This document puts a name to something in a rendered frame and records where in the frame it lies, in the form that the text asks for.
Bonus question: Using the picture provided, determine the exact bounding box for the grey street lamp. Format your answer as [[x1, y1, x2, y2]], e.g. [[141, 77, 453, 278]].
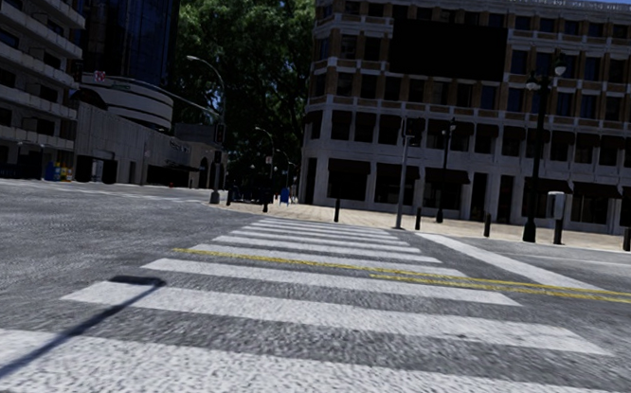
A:
[[247, 126, 280, 194]]

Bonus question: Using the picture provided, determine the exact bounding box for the traffic light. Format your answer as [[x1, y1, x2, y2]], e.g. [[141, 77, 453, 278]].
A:
[[390, 115, 428, 232], [171, 54, 236, 206]]

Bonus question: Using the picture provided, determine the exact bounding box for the pale concrete curved building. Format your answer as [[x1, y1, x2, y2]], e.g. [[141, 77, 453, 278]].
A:
[[63, 68, 236, 195]]

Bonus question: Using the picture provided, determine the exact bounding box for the black twin-globe street lamp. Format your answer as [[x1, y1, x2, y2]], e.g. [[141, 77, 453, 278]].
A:
[[509, 46, 569, 245]]

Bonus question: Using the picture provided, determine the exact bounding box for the dark glass tower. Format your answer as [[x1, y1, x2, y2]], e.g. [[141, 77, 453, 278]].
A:
[[60, 0, 182, 91]]

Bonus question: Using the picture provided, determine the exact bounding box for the brown and pale stone building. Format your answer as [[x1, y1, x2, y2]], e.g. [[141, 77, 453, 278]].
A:
[[295, 0, 631, 239]]

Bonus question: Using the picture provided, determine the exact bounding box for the pale concrete balcony building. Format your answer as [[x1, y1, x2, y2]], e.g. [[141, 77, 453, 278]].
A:
[[0, 0, 91, 186]]

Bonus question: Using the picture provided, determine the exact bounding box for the white box on a post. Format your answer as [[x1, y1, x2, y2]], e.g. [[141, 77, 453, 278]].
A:
[[541, 189, 569, 246]]

